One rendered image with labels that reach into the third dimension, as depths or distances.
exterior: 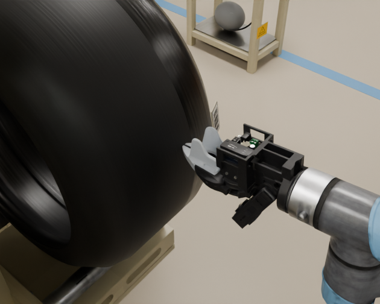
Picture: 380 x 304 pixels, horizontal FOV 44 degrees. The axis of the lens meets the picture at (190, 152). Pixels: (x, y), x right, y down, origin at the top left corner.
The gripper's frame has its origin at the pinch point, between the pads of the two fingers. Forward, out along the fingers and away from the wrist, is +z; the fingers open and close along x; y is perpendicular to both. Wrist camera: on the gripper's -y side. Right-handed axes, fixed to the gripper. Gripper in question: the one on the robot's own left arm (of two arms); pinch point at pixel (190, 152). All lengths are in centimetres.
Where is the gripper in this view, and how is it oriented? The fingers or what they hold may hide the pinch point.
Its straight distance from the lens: 78.6
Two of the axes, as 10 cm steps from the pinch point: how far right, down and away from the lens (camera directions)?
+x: -6.4, 5.3, -5.6
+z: -7.7, -3.5, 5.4
